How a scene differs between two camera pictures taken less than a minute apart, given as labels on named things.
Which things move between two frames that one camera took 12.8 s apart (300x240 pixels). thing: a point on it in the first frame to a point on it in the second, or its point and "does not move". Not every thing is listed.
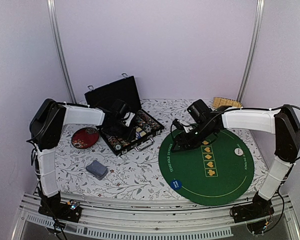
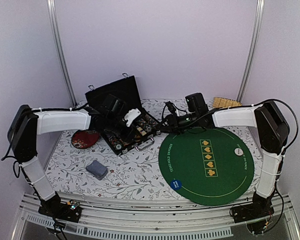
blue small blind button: (176, 184) does not move
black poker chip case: (124, 89) does not move
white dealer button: (238, 151) does not move
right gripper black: (188, 144) to (172, 121)
